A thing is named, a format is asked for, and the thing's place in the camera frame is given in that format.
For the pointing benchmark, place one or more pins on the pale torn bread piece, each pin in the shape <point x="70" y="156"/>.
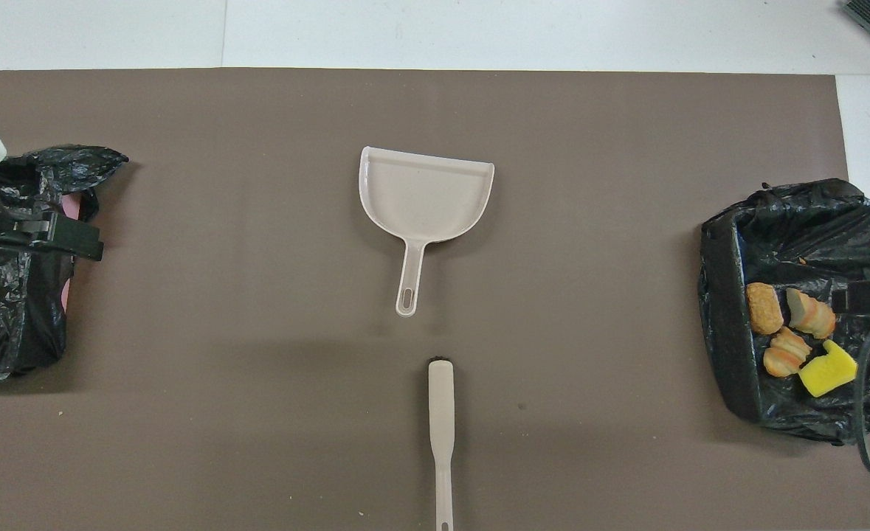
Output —
<point x="811" y="313"/>

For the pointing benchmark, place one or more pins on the curved green yellow sponge piece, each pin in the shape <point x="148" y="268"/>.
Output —
<point x="826" y="369"/>

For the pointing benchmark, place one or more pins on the striped croissant piece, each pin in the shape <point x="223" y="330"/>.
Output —
<point x="787" y="352"/>

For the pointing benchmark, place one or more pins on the brown bread roll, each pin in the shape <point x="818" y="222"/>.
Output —
<point x="764" y="308"/>

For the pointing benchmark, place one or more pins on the beige plastic dustpan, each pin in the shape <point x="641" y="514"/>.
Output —
<point x="423" y="195"/>

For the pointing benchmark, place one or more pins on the beige hand brush black bristles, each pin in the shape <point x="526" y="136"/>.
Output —
<point x="441" y="405"/>

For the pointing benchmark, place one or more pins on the pink bin with black bag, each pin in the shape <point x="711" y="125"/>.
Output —
<point x="14" y="324"/>

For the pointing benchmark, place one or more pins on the bin lined with black bag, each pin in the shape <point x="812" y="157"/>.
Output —
<point x="722" y="332"/>

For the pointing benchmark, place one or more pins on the brown table mat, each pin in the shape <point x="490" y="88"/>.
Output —
<point x="257" y="442"/>

